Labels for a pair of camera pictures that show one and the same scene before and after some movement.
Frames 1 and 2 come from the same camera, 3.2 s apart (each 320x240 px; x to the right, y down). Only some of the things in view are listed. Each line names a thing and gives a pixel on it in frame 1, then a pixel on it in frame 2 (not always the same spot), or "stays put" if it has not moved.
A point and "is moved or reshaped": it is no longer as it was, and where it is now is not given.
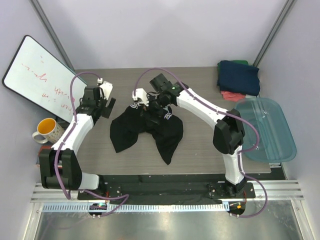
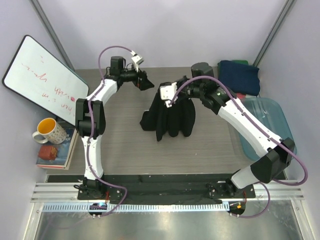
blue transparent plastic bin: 272,118 stays put
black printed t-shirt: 166,130 is moved or reshaped
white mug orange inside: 49,128 stays put
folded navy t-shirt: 238,78 stays put
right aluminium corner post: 284,12 stays put
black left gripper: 103,106 to 139,79
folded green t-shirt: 240,61 stays put
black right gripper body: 149,105 to 177,91
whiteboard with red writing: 36,74 stays put
